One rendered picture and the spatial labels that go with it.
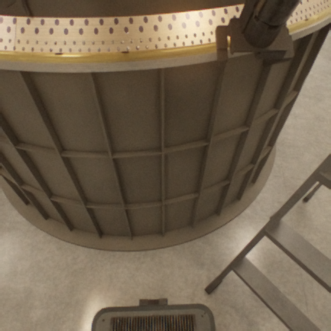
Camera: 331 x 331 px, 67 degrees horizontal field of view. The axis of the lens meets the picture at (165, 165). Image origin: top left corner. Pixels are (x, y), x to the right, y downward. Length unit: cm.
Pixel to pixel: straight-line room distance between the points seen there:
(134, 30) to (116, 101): 21
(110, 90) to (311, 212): 156
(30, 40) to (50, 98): 18
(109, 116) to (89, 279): 101
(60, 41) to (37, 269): 130
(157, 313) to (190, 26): 108
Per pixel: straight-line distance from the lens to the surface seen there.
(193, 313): 124
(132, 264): 156
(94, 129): 90
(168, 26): 73
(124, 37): 71
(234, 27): 52
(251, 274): 128
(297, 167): 216
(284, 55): 55
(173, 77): 78
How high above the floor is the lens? 148
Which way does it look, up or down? 51 degrees down
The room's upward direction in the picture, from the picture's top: straight up
